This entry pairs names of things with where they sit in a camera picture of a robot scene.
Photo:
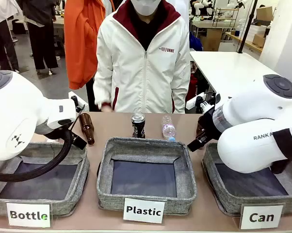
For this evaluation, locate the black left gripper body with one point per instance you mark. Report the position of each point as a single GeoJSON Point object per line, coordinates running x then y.
{"type": "Point", "coordinates": [78, 142]}

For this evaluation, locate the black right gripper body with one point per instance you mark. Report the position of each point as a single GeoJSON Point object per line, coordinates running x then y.
{"type": "Point", "coordinates": [209, 128]}

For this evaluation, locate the clear plastic bottle blue cap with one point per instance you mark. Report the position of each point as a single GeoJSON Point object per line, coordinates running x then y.
{"type": "Point", "coordinates": [168, 128]}

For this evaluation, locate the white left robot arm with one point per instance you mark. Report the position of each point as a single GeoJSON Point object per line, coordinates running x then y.
{"type": "Point", "coordinates": [17, 116]}

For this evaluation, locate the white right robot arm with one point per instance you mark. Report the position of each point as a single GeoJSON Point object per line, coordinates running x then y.
{"type": "Point", "coordinates": [252, 114]}

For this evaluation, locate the person's right forearm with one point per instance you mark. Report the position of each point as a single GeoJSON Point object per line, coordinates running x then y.
{"type": "Point", "coordinates": [102, 89]}

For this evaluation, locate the person's left forearm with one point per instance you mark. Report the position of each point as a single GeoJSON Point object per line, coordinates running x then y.
{"type": "Point", "coordinates": [181, 92]}

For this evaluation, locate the grey fabric basket bottle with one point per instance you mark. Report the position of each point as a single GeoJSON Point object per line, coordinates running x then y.
{"type": "Point", "coordinates": [73, 174]}

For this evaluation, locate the black drink can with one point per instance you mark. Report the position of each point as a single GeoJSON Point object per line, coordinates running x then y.
{"type": "Point", "coordinates": [138, 127]}

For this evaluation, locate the grey fabric basket can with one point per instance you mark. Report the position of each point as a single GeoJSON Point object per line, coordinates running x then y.
{"type": "Point", "coordinates": [233, 191]}

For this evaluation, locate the grey fabric basket plastic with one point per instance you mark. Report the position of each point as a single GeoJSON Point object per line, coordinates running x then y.
{"type": "Point", "coordinates": [146, 174]}

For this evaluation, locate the white sign reading Can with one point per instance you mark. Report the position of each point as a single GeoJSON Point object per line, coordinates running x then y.
{"type": "Point", "coordinates": [261, 217]}

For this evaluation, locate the person's right hand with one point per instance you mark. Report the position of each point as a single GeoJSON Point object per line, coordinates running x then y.
{"type": "Point", "coordinates": [104, 106]}

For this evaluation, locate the white power strip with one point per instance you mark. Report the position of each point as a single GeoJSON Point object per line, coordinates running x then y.
{"type": "Point", "coordinates": [190, 103]}

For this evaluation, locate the red object under table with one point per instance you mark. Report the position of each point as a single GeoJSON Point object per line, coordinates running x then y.
{"type": "Point", "coordinates": [193, 85]}

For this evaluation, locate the white side table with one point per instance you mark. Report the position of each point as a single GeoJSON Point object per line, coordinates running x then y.
{"type": "Point", "coordinates": [228, 70]}

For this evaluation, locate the blue chair back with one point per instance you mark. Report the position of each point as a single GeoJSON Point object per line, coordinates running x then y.
{"type": "Point", "coordinates": [195, 42]}

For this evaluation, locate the person in white jacket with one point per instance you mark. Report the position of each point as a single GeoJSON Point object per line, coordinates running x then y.
{"type": "Point", "coordinates": [141, 72]}

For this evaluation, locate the white sign reading Bottle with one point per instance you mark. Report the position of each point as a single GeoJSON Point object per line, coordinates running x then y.
{"type": "Point", "coordinates": [28, 215]}

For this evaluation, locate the wooden workbench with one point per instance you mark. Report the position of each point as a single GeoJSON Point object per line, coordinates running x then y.
{"type": "Point", "coordinates": [248, 43]}

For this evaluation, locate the white sign reading Plastic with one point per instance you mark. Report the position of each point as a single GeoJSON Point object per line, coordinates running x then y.
{"type": "Point", "coordinates": [144, 210]}

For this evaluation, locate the orange jacket person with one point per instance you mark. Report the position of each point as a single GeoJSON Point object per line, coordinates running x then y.
{"type": "Point", "coordinates": [80, 43]}

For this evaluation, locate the small cardboard box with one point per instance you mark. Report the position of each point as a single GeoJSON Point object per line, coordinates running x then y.
{"type": "Point", "coordinates": [258, 40]}

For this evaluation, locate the black stand pole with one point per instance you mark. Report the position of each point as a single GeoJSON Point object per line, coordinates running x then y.
{"type": "Point", "coordinates": [246, 26]}

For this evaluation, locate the bystander in black trousers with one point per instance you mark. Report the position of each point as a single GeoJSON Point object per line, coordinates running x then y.
{"type": "Point", "coordinates": [43, 36]}

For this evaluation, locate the large cardboard box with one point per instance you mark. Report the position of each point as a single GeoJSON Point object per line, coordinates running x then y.
{"type": "Point", "coordinates": [264, 13]}

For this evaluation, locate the bystander in white shirt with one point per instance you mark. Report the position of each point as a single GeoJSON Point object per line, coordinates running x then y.
{"type": "Point", "coordinates": [3, 31]}

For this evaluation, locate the white face mask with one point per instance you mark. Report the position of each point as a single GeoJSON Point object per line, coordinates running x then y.
{"type": "Point", "coordinates": [146, 6]}

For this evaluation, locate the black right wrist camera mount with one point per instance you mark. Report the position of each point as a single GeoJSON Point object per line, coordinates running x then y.
{"type": "Point", "coordinates": [204, 103]}

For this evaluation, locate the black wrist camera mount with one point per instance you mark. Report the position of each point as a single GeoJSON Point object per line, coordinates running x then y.
{"type": "Point", "coordinates": [76, 104]}
{"type": "Point", "coordinates": [204, 103]}

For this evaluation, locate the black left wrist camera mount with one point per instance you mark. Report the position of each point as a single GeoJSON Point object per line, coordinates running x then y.
{"type": "Point", "coordinates": [76, 104]}

